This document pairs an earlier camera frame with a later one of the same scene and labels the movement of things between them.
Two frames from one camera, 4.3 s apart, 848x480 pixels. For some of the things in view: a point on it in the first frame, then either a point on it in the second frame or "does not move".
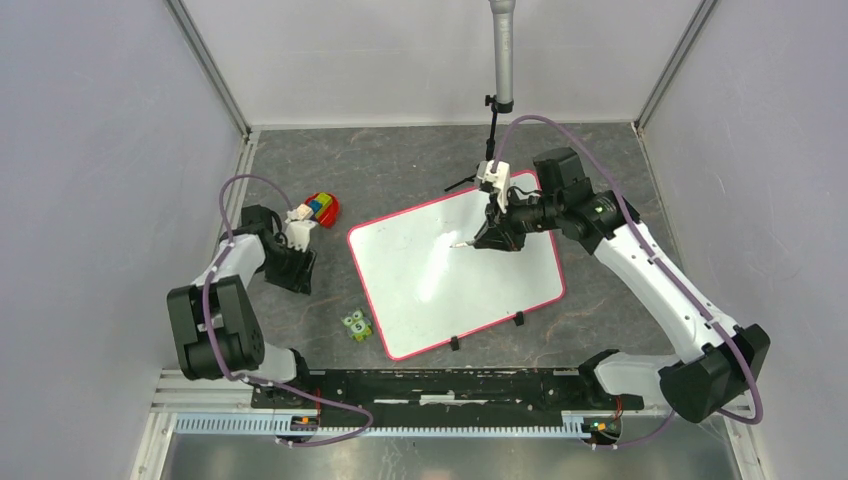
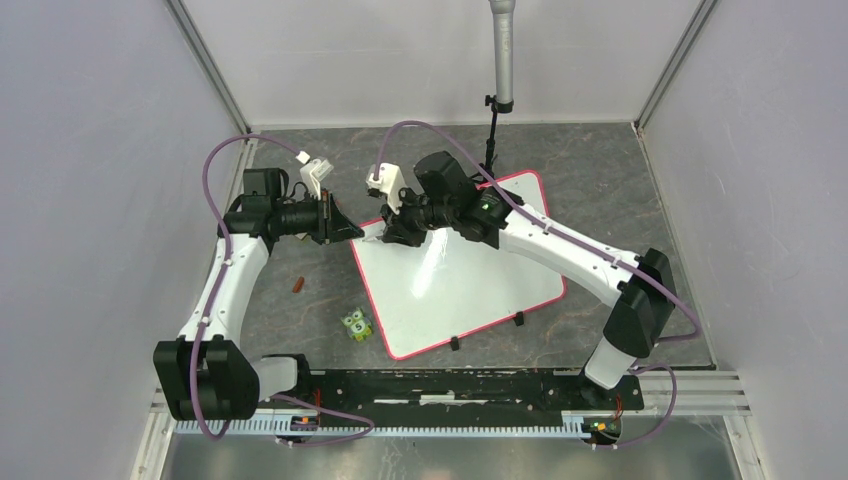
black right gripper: [499, 232] -> [397, 228]
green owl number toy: [357, 325] does not move
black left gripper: [298, 279] -> [331, 224]
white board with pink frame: [423, 292] does not move
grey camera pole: [503, 11] does not move
